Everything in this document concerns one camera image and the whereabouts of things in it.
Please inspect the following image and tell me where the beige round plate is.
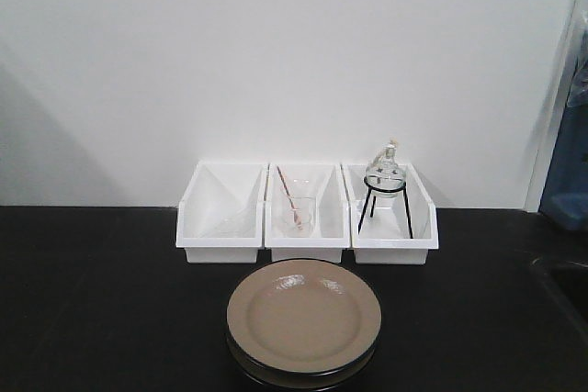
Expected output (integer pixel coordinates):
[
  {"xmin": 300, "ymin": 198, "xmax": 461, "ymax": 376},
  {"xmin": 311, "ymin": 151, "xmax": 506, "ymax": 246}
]
[
  {"xmin": 226, "ymin": 259, "xmax": 382, "ymax": 374},
  {"xmin": 224, "ymin": 331, "xmax": 381, "ymax": 386}
]

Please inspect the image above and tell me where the red glass stirring rod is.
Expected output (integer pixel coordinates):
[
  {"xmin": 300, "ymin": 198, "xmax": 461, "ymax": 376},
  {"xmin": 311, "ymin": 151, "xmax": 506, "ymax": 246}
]
[{"xmin": 277, "ymin": 166, "xmax": 302, "ymax": 230}]

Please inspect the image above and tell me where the middle white plastic bin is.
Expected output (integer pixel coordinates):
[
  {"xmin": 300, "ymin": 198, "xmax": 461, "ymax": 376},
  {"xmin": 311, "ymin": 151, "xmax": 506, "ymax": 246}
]
[{"xmin": 264, "ymin": 163, "xmax": 351, "ymax": 263}]

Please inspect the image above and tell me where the white plastic bin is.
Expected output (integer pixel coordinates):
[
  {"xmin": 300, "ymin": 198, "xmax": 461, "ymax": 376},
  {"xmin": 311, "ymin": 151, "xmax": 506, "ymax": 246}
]
[
  {"xmin": 264, "ymin": 163, "xmax": 351, "ymax": 263},
  {"xmin": 175, "ymin": 162, "xmax": 268, "ymax": 263},
  {"xmin": 341, "ymin": 162, "xmax": 439, "ymax": 264}
]

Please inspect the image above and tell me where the glass beaker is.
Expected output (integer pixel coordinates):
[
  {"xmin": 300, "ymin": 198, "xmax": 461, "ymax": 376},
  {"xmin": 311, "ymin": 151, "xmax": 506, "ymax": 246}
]
[{"xmin": 281, "ymin": 196, "xmax": 316, "ymax": 238}]

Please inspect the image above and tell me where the left white plastic bin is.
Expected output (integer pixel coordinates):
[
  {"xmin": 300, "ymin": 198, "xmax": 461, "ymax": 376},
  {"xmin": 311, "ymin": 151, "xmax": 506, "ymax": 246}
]
[{"xmin": 175, "ymin": 162, "xmax": 268, "ymax": 263}]

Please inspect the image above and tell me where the glass alcohol lamp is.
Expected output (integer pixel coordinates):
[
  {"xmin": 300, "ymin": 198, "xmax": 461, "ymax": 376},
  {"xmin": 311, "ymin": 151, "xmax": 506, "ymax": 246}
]
[{"xmin": 366, "ymin": 139, "xmax": 406, "ymax": 198}]

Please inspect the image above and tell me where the right white plastic bin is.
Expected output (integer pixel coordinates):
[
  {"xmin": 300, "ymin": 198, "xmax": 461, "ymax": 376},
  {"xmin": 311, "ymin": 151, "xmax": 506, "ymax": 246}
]
[{"xmin": 341, "ymin": 162, "xmax": 439, "ymax": 264}]

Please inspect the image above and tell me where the blue container at right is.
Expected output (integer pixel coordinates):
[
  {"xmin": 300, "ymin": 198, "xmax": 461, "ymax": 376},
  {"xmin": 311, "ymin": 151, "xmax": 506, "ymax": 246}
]
[{"xmin": 539, "ymin": 13, "xmax": 587, "ymax": 231}]

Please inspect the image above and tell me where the black sink basin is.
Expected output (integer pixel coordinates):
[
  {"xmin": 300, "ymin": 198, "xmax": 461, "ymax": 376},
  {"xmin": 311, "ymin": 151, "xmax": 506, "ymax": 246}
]
[{"xmin": 530, "ymin": 258, "xmax": 587, "ymax": 327}]

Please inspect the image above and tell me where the black wire tripod stand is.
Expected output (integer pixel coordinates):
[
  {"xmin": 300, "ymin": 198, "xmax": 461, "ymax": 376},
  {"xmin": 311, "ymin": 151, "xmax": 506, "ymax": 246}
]
[{"xmin": 357, "ymin": 175, "xmax": 414, "ymax": 239}]

